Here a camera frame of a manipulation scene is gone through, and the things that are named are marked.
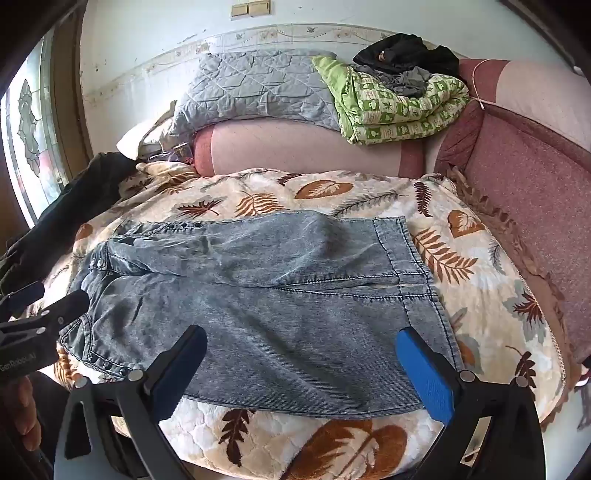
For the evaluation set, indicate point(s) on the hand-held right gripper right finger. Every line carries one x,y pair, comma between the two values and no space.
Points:
427,374

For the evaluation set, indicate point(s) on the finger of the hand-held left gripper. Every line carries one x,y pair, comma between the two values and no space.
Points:
69,307
23,297

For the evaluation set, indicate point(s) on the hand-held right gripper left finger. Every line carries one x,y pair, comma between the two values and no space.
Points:
178,371

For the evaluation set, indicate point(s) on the grey-blue denim pants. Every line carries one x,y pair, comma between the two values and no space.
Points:
277,314

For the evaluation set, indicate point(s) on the person's left hand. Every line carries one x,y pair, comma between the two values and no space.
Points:
23,406

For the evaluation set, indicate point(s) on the dark jacket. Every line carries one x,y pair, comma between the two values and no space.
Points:
69,207

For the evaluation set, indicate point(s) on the leaf print blanket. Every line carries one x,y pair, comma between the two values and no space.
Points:
461,258

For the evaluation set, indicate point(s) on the stained glass window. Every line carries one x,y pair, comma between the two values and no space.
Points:
32,124

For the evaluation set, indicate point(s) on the white pillow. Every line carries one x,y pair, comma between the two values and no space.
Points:
134,138

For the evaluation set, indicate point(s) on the purple cloth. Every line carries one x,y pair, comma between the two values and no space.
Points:
178,152

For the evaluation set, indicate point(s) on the pink sofa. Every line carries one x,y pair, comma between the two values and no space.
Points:
531,184

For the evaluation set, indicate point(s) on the green patterned quilt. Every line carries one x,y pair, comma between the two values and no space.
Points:
392,120

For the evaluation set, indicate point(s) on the grey quilted blanket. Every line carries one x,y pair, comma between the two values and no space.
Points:
254,87

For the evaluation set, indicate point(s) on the grey garment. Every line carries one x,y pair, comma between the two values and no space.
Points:
401,81

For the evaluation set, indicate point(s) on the black garment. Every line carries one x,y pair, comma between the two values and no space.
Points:
415,55

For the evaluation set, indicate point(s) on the beige wall switch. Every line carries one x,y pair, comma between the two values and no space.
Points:
239,10
259,6

